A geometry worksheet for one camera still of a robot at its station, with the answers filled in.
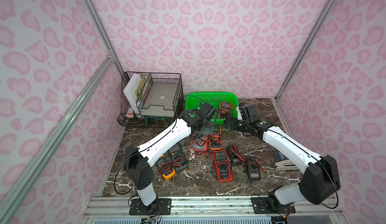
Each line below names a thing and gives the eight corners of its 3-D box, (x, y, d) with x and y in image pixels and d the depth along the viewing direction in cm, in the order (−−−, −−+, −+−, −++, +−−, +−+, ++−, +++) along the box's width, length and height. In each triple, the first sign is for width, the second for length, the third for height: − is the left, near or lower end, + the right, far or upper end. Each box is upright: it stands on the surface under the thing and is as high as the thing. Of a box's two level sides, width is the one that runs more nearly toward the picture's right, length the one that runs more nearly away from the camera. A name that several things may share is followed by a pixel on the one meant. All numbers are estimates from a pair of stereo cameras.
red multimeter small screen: (218, 183, 81) (219, 181, 77) (212, 154, 92) (213, 151, 88) (232, 181, 82) (234, 178, 78) (225, 153, 92) (226, 149, 88)
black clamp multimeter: (248, 180, 83) (250, 177, 79) (244, 161, 90) (246, 157, 86) (259, 180, 83) (262, 177, 79) (255, 160, 90) (257, 157, 86)
